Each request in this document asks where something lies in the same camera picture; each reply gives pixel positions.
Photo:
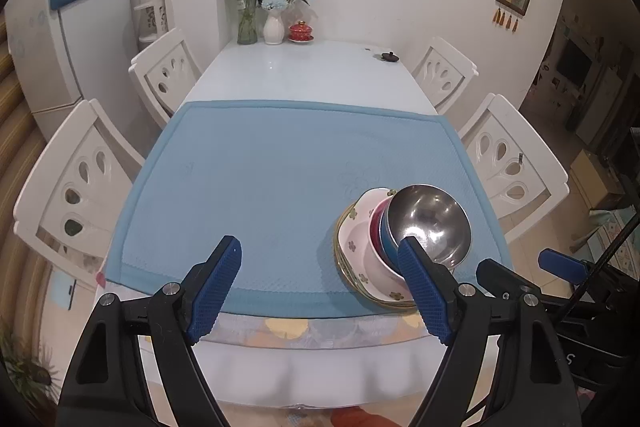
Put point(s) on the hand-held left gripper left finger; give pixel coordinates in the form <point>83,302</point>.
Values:
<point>215,287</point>

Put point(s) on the black television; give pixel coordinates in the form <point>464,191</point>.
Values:
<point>574,63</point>

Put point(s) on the white corner shelf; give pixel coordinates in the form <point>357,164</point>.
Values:
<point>150,7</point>

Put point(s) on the red and white bowl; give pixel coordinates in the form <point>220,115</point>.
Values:
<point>375,239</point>

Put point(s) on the orange tassels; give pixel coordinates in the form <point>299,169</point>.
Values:
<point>506,19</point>

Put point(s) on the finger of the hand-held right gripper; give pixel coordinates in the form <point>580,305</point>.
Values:
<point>505,279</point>
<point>565,264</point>

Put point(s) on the white refrigerator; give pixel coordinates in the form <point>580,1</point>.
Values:
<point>75,57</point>

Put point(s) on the red lidded teacup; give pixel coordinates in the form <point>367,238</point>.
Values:
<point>300,32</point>

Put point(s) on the blue floral gold-rimmed plate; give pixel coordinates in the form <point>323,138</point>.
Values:
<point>350,279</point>

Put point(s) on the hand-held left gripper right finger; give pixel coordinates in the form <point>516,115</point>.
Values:
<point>422,292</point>

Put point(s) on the cardboard box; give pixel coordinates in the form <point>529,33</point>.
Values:
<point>597,177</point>

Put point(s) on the white ceramic vase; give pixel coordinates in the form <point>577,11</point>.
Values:
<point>273,29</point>

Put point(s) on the black teapot lid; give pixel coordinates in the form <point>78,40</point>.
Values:
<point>390,56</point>

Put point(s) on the floral tablecloth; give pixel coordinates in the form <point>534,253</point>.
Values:
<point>310,357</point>

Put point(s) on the blue steel bowl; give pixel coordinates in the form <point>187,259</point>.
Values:
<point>430,217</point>

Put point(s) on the light blue table mat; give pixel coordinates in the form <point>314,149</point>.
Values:
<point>250,207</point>

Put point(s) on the potted green plant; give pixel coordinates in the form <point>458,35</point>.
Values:
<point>25,362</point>

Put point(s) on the white dining chair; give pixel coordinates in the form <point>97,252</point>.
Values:
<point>537,167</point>
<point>150,72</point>
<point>452,72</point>
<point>55,187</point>

